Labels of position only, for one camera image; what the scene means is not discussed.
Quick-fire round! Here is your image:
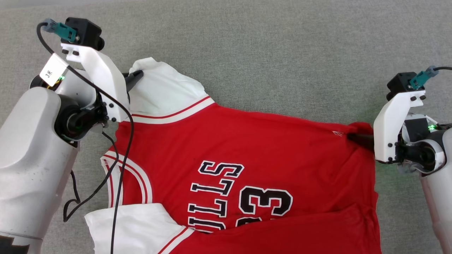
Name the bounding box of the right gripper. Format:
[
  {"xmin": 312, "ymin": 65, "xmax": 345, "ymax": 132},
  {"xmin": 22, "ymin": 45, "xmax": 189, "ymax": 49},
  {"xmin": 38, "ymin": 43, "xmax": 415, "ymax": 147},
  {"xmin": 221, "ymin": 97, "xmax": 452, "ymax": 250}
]
[{"xmin": 347, "ymin": 113, "xmax": 439, "ymax": 174}]

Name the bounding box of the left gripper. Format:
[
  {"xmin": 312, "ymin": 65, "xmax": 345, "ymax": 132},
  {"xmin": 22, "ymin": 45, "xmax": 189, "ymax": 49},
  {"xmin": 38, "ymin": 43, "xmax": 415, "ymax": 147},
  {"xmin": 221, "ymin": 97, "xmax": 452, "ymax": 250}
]
[{"xmin": 30, "ymin": 68, "xmax": 144, "ymax": 142}]

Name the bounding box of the red Bulls basketball jersey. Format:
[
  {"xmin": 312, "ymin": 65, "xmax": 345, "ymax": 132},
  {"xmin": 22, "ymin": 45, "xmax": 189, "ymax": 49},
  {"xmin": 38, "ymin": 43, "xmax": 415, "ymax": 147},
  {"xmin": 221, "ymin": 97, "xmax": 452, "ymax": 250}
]
[{"xmin": 84, "ymin": 57, "xmax": 382, "ymax": 254}]

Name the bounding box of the white left camera bracket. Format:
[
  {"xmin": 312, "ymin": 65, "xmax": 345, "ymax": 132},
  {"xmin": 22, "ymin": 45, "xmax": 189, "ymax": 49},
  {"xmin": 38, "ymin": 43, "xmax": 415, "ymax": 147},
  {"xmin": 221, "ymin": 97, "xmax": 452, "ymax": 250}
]
[{"xmin": 60, "ymin": 43, "xmax": 131, "ymax": 123}]

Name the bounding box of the white cable label tag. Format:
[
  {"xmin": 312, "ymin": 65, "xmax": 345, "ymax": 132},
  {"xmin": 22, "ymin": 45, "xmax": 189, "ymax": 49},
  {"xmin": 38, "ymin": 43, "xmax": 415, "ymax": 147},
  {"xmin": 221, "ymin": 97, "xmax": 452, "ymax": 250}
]
[{"xmin": 39, "ymin": 53, "xmax": 69, "ymax": 87}]

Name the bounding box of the teal left cable connector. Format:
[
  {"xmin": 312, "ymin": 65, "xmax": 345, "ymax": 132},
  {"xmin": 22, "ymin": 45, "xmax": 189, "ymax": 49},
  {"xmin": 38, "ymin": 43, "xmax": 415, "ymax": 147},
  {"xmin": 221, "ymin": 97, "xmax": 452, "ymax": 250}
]
[{"xmin": 43, "ymin": 18, "xmax": 77, "ymax": 43}]

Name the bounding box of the teal cable connector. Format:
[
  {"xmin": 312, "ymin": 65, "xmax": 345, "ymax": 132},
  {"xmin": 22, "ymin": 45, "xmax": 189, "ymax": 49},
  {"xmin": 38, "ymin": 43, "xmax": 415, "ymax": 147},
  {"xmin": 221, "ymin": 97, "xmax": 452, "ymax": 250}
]
[
  {"xmin": 43, "ymin": 18, "xmax": 77, "ymax": 43},
  {"xmin": 409, "ymin": 65, "xmax": 439, "ymax": 90}
]

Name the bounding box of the teal right cable connector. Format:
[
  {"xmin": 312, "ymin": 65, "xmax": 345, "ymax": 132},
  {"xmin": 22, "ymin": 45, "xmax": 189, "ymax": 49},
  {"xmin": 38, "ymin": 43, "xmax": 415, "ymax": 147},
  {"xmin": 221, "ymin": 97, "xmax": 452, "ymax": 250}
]
[{"xmin": 409, "ymin": 65, "xmax": 439, "ymax": 90}]

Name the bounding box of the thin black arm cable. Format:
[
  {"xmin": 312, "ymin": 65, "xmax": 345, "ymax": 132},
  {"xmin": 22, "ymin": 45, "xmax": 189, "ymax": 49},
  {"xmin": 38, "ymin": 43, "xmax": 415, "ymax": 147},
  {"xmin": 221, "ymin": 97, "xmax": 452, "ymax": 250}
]
[{"xmin": 63, "ymin": 132, "xmax": 119, "ymax": 223}]

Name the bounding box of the black left camera cable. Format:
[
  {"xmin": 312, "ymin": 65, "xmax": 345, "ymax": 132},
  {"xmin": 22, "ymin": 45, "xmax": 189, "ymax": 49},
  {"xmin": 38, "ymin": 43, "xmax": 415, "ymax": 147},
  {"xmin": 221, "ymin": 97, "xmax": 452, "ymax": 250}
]
[{"xmin": 36, "ymin": 22, "xmax": 135, "ymax": 254}]

